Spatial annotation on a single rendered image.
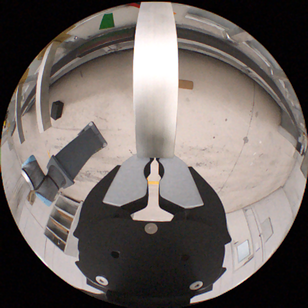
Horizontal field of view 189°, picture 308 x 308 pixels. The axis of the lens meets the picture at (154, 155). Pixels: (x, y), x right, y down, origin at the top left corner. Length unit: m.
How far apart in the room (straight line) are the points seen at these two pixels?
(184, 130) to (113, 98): 0.72
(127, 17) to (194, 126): 0.99
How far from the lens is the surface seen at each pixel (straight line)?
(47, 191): 0.77
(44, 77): 0.29
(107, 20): 0.31
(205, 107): 1.03
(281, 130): 2.39
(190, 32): 0.34
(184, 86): 0.89
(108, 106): 1.04
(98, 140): 1.15
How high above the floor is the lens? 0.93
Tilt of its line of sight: 57 degrees down
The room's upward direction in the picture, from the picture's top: 177 degrees counter-clockwise
